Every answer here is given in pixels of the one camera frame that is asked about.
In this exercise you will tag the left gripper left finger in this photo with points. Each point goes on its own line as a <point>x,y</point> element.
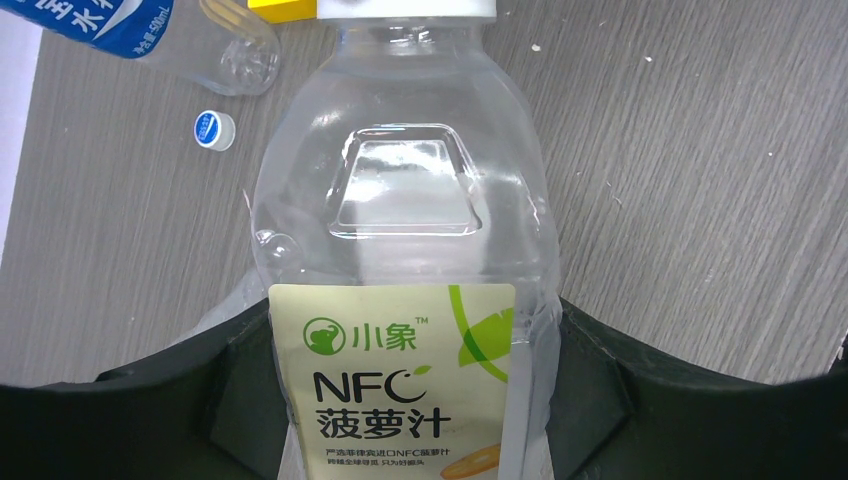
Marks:
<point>209,407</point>

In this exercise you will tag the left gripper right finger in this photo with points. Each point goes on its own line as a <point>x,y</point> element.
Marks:
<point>622,409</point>

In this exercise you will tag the fruit label plastic bottle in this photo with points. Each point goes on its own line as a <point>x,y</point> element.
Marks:
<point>403,234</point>

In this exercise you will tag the white blue bottle cap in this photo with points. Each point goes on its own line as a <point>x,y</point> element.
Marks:
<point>214,130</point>

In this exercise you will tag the blue label water bottle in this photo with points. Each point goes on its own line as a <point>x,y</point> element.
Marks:
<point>220,45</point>

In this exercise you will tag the clear plastic bottle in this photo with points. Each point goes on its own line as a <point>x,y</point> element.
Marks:
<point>248,292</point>

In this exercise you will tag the yellow block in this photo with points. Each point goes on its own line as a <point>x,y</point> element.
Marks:
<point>283,11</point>

